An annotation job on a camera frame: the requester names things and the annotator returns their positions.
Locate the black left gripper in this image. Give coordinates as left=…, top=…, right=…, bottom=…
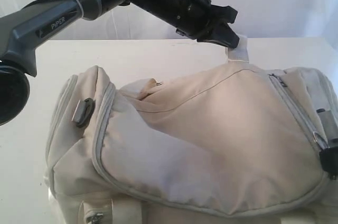
left=132, top=0, right=240, bottom=49

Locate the beige canvas duffel bag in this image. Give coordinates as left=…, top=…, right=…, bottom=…
left=45, top=38, right=337, bottom=223

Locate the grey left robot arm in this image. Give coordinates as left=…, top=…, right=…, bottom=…
left=1, top=0, right=240, bottom=124

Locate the white backdrop curtain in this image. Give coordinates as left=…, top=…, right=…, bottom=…
left=1, top=0, right=337, bottom=47

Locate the black plastic D-ring left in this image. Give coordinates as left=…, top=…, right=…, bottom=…
left=74, top=98, right=96, bottom=128

